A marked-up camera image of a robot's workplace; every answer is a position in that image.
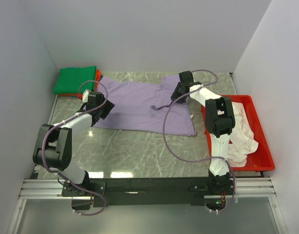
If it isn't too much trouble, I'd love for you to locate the black base beam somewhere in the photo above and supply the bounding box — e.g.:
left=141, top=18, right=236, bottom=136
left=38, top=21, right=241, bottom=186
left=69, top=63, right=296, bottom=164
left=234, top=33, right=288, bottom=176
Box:
left=61, top=177, right=236, bottom=211

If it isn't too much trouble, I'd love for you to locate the orange folded t shirt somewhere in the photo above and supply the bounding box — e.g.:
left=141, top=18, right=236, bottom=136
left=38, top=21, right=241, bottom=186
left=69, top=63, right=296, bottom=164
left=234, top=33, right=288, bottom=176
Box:
left=54, top=66, right=101, bottom=99

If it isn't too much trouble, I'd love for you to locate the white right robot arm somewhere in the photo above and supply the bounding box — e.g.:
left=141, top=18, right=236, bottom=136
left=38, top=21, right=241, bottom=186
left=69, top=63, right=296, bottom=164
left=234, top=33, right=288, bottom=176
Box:
left=169, top=71, right=236, bottom=195

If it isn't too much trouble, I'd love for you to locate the white t shirt in bin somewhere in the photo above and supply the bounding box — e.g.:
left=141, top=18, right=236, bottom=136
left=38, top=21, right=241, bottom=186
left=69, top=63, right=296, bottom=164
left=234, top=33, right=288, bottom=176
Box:
left=228, top=102, right=259, bottom=167

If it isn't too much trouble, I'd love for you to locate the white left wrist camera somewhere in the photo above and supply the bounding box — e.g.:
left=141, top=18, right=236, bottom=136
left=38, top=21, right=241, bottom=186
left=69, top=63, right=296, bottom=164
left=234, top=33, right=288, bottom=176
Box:
left=78, top=89, right=91, bottom=103

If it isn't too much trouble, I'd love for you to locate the green folded t shirt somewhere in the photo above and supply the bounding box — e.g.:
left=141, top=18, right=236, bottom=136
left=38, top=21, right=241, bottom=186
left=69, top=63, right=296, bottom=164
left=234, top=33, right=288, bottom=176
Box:
left=53, top=66, right=97, bottom=96

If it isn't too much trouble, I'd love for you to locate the red plastic bin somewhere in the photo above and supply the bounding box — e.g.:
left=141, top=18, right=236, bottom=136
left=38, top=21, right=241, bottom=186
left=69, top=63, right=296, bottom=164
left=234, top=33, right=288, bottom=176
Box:
left=201, top=95, right=276, bottom=172

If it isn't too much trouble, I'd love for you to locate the lavender t shirt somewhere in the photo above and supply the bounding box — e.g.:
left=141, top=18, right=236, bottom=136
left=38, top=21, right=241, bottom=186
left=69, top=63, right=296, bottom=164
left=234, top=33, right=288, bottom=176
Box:
left=95, top=75, right=197, bottom=137

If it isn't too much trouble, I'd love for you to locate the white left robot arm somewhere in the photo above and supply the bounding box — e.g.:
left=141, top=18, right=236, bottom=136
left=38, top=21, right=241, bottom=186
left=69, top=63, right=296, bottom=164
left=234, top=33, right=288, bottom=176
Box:
left=33, top=91, right=115, bottom=196

